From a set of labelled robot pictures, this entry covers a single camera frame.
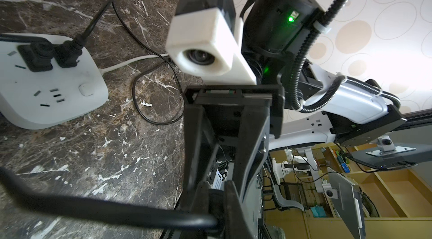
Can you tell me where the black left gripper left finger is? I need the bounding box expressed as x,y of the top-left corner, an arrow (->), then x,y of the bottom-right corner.
180,181 -> 210,239

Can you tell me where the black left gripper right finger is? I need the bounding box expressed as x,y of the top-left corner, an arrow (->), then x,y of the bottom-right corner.
223,180 -> 253,239

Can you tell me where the white power strip cable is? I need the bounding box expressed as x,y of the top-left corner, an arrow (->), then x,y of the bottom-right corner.
99,52 -> 169,75

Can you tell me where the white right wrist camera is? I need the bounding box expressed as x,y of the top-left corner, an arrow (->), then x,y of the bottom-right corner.
165,0 -> 257,85

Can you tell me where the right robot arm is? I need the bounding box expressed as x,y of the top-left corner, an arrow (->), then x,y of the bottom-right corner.
166,0 -> 404,209

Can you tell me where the pink dryer black power cord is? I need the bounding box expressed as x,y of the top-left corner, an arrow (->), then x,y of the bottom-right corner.
0,166 -> 220,231

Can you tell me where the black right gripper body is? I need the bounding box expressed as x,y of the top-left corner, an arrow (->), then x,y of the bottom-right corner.
182,85 -> 285,210

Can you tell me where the white power strip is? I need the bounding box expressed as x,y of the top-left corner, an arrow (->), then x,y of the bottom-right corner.
1,34 -> 109,130

